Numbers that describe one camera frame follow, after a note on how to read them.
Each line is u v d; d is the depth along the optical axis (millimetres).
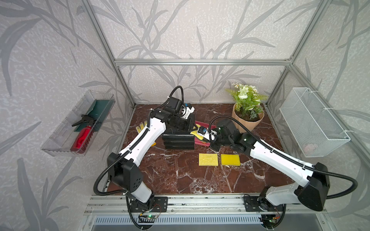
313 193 386
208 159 889
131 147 448
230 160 884
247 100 847
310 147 707
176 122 642
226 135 569
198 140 758
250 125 935
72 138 619
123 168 416
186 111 722
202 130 621
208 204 751
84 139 574
